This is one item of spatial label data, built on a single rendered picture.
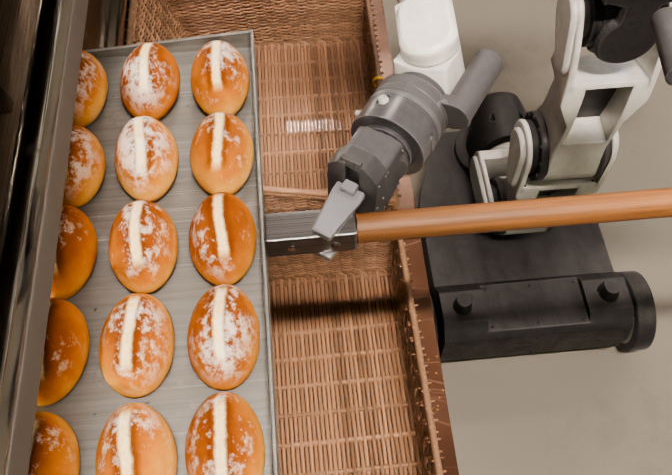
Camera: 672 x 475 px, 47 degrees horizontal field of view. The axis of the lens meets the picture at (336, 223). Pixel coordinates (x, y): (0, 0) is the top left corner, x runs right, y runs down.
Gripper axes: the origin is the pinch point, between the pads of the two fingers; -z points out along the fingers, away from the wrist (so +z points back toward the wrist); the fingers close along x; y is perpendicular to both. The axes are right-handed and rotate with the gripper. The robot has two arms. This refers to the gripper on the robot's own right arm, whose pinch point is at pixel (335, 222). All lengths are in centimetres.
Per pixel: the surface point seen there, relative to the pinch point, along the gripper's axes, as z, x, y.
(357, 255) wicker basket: 26, 56, 10
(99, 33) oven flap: 26, 25, 58
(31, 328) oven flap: -27.2, -20.2, 7.1
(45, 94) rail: -12.7, -22.2, 17.4
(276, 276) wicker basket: 17, 61, 22
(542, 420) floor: 40, 121, -36
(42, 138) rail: -15.9, -22.0, 15.1
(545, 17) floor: 172, 122, 14
